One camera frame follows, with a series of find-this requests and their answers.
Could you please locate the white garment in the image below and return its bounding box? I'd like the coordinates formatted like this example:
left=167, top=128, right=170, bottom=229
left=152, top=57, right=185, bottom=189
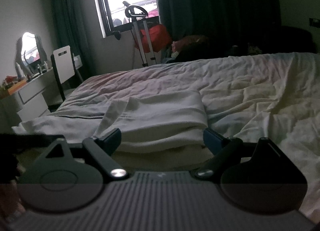
left=11, top=90, right=209, bottom=170

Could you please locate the wavy vanity mirror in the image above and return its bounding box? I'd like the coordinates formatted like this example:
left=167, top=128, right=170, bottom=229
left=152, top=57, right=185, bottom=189
left=15, top=32, right=48, bottom=75

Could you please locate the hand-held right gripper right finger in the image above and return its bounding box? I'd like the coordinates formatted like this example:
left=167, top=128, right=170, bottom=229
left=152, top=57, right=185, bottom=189
left=195, top=128, right=293, bottom=178

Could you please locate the wide dark green curtain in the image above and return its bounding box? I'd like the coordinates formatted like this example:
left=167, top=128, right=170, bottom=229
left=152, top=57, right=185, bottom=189
left=152, top=0, right=283, bottom=56

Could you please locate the dark headboard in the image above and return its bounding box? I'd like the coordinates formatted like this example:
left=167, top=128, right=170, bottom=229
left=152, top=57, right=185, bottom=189
left=212, top=26, right=317, bottom=56

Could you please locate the white stand with black handle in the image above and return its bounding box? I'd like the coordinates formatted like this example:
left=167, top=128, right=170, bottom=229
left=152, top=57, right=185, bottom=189
left=122, top=1, right=157, bottom=67

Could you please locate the white vanity desk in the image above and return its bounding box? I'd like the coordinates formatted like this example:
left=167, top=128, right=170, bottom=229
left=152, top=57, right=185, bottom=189
left=0, top=67, right=63, bottom=126

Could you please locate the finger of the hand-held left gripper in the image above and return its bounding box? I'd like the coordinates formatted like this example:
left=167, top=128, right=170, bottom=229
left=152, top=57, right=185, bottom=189
left=14, top=134, right=64, bottom=148

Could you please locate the white wall outlet box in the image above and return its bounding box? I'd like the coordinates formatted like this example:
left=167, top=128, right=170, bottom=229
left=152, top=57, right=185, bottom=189
left=72, top=54, right=83, bottom=70

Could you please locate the bed with white sheet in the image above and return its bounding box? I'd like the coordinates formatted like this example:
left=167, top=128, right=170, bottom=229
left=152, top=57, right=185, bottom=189
left=0, top=52, right=320, bottom=221

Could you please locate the white chair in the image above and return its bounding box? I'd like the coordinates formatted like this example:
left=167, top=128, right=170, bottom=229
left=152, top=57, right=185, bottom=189
left=51, top=45, right=84, bottom=107

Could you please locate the red bag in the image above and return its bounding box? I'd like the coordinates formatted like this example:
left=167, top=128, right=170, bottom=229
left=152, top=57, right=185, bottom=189
left=139, top=24, right=173, bottom=52

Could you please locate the narrow dark green curtain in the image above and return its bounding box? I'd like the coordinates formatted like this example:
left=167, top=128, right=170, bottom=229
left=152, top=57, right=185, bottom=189
left=50, top=0, right=97, bottom=86

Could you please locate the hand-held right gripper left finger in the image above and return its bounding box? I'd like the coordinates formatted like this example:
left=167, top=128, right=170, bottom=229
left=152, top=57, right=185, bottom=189
left=34, top=128, right=128, bottom=179

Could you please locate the orange tray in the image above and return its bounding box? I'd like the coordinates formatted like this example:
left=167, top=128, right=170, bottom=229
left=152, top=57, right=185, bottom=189
left=0, top=78, right=28, bottom=95

